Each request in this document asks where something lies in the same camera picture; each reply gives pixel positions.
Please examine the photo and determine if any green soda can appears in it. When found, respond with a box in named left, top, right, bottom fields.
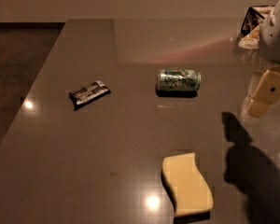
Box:
left=157, top=69, right=201, bottom=91

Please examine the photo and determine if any black wire basket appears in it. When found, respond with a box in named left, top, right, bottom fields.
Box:
left=241, top=6, right=274, bottom=36

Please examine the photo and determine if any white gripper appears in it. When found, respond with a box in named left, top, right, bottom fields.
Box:
left=244, top=65, right=280, bottom=118

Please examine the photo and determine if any black snack wrapper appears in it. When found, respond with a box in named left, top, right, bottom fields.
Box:
left=69, top=80, right=111, bottom=105

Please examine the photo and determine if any yellow sponge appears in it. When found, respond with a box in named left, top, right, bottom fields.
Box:
left=161, top=153, right=214, bottom=217

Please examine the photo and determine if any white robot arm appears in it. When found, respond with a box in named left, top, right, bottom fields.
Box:
left=239, top=0, right=280, bottom=118

